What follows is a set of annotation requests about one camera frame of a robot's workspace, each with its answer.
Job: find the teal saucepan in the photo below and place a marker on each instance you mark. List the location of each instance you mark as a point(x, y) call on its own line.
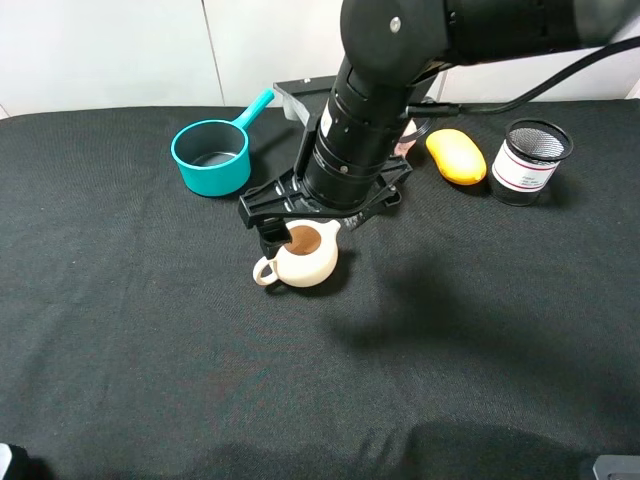
point(213, 155)

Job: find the pink rolled towel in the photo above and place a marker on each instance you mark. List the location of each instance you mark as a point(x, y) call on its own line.
point(407, 140)

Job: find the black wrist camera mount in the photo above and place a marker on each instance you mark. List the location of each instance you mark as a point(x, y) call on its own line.
point(304, 99)

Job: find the black table cloth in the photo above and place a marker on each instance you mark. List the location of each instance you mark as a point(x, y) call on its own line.
point(458, 338)

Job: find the cream ceramic teapot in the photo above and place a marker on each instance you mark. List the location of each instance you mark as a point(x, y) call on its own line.
point(307, 260)

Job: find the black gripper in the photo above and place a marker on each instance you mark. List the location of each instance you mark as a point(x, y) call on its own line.
point(287, 197)

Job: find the yellow mango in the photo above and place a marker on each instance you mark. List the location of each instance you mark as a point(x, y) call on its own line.
point(457, 157)

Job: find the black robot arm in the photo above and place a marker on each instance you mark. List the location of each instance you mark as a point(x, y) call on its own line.
point(346, 167)

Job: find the black mesh pen holder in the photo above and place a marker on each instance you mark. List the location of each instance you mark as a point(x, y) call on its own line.
point(527, 159)

